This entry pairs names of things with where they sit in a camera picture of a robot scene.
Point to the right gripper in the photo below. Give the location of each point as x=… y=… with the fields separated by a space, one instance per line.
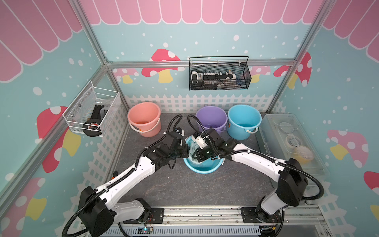
x=199 y=157

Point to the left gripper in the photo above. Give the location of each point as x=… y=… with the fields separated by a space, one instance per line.
x=185 y=148

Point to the teal bucket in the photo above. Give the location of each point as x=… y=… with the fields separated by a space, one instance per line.
x=205 y=167
x=244 y=120

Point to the light green cloth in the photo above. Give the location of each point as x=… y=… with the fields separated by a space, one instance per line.
x=192 y=152

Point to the purple bucket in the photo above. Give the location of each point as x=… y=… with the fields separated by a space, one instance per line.
x=213 y=117

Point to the pink bucket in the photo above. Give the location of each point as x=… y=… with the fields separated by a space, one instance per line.
x=144 y=118

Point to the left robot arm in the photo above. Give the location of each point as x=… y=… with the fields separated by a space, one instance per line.
x=99 y=208

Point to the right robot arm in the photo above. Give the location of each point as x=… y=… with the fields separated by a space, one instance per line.
x=293 y=184

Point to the clear plastic storage box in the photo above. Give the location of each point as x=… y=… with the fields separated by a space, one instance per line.
x=282 y=136

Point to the white power strip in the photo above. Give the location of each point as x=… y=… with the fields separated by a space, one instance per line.
x=212 y=79

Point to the black tape dispenser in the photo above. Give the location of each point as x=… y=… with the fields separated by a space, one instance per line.
x=91 y=127

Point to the black wire wall basket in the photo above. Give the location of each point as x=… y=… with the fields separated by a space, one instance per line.
x=237 y=64

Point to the white wire wall basket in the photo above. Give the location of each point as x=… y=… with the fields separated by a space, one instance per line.
x=80 y=110

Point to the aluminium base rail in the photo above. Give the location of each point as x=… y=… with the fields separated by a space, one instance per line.
x=224 y=221

